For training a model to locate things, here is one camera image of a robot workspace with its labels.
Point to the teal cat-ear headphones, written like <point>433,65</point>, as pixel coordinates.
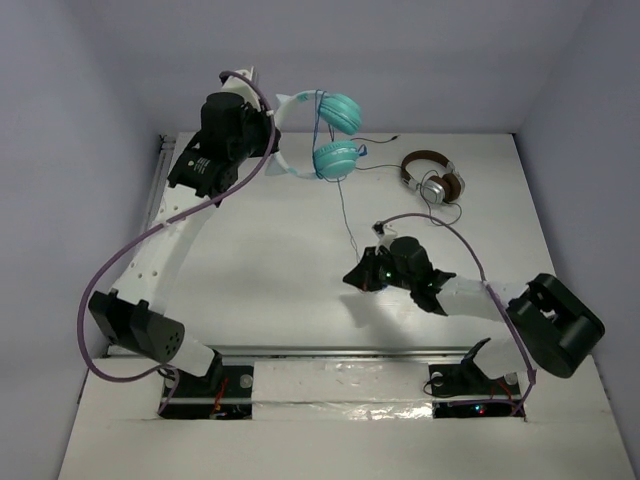
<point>334,155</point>

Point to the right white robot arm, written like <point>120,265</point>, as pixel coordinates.
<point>550,328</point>

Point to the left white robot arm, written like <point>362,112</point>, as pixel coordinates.
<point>132,314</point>

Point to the brown silver headphones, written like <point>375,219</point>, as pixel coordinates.
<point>445,188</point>

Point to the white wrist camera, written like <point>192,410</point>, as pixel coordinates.
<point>233,84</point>
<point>385,234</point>

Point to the aluminium rail frame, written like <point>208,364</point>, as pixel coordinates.
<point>266,267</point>

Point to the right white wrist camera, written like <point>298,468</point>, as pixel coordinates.
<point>385,234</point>

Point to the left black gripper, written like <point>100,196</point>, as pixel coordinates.
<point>263,132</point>

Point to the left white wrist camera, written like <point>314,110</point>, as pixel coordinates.
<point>233,84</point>

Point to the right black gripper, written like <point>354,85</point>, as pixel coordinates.
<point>362,276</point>

